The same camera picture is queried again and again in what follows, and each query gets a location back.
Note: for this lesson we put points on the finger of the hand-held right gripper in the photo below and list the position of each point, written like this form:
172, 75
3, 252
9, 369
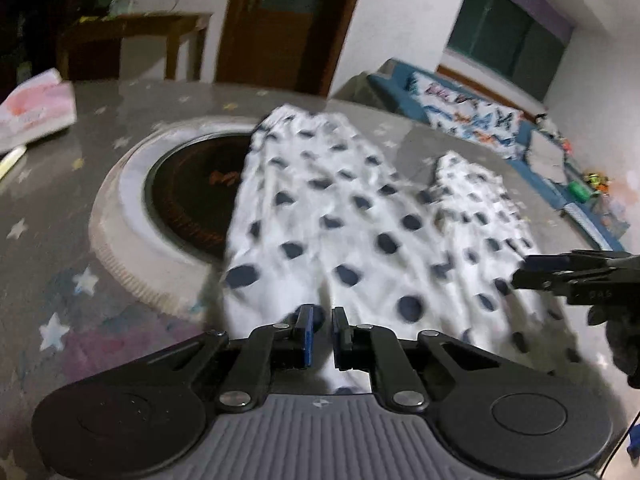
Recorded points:
547, 261
535, 280

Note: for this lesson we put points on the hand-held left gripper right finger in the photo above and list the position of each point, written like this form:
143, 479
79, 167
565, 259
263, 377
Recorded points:
341, 336

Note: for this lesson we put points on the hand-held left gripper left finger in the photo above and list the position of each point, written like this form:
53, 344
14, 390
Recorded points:
306, 336

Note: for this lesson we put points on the white polka dot pants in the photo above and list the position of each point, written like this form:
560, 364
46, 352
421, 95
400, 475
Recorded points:
325, 220

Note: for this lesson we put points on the person's right hand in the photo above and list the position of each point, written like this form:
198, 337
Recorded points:
622, 345

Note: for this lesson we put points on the green plastic container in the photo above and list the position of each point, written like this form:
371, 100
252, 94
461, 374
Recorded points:
580, 191

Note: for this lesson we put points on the yellow green toy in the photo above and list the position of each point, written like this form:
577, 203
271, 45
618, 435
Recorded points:
595, 180

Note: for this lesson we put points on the white cloth on sofa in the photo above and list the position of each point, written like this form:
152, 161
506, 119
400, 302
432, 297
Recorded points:
546, 156

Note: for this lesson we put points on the black and white plush toy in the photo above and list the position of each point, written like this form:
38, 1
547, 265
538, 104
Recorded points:
542, 120

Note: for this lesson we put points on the butterfly printed blanket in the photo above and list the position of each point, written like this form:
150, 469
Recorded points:
465, 115

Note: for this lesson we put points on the dark window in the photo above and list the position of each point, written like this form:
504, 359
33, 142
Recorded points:
505, 35

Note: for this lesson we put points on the blue sofa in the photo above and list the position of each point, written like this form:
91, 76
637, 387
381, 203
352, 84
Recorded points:
395, 85

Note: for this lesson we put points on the brown wooden door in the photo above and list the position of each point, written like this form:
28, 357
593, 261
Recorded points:
295, 20

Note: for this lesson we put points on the cream marker with red cap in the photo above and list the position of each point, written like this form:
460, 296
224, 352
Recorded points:
11, 162

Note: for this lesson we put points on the pink and white paper packet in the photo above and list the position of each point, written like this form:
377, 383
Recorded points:
35, 110

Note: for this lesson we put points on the wooden side table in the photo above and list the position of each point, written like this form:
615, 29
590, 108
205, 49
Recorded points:
135, 25

